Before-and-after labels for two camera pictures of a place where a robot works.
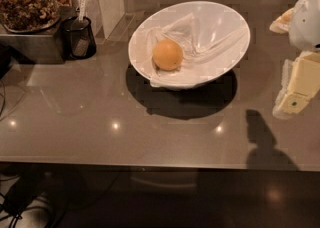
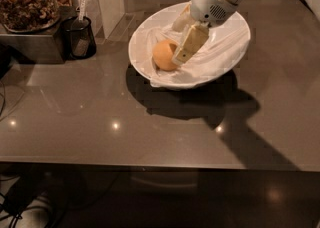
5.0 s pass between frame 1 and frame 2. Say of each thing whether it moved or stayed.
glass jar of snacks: stayed
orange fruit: stayed
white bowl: stayed
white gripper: moved
